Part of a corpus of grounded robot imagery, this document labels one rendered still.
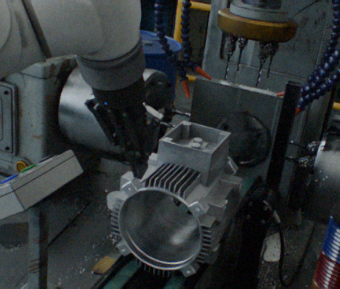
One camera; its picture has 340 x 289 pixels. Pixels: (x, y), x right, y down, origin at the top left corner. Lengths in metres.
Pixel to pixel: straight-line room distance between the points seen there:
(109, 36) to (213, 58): 0.82
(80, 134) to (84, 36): 0.66
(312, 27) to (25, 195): 0.82
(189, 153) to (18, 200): 0.29
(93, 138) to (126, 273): 0.41
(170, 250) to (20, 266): 0.35
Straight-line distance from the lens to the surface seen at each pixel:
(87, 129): 1.23
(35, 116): 1.30
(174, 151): 0.90
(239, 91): 1.29
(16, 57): 0.60
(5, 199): 0.89
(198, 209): 0.84
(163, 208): 1.05
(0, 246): 1.22
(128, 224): 0.94
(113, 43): 0.63
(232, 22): 1.11
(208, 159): 0.88
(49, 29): 0.60
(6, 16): 0.58
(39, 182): 0.91
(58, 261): 1.17
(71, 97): 1.24
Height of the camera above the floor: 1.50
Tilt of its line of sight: 24 degrees down
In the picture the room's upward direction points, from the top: 9 degrees clockwise
